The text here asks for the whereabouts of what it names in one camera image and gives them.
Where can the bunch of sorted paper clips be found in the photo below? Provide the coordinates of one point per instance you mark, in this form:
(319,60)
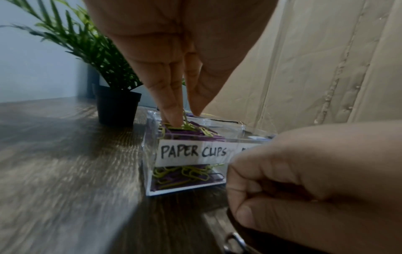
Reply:
(185,173)

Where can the clear two-compartment plastic box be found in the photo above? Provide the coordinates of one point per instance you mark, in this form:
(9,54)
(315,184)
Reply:
(150,153)

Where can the green potted artificial plant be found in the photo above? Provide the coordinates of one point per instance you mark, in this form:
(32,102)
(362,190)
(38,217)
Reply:
(116,109)

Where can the person's left hand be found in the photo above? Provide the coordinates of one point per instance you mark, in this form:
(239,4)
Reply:
(176,29)

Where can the pile of black binder clips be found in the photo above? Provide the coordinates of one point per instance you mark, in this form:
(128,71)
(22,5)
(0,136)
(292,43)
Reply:
(235,241)

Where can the person's right hand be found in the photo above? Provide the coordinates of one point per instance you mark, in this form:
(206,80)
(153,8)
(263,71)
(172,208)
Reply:
(329,186)

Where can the large brown cardboard box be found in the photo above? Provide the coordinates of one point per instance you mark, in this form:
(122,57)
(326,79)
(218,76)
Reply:
(329,62)

